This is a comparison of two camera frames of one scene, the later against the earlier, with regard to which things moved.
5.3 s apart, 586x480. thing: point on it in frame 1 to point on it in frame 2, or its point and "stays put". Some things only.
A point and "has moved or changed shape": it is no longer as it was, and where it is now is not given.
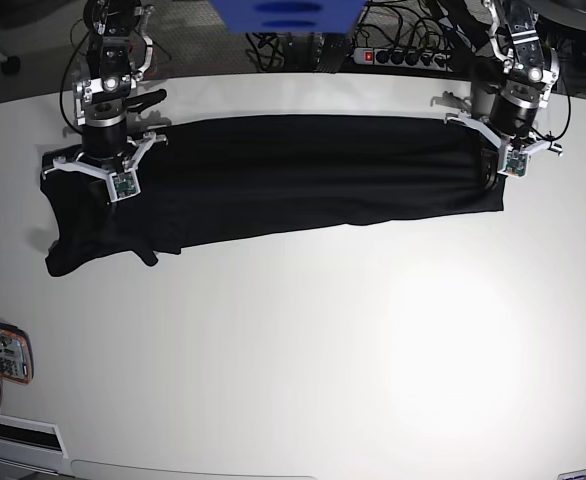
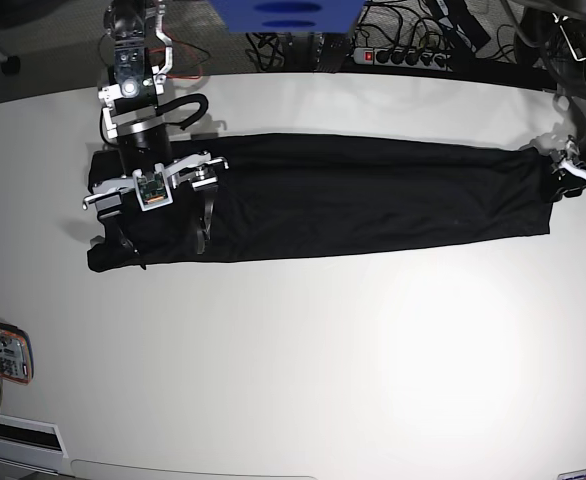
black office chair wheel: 12,66 stays put
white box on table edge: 25,444 stays put
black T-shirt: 208,182 has moved or changed shape
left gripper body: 105,143 to 144,159
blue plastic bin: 288,16 stays put
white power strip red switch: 414,59 stays put
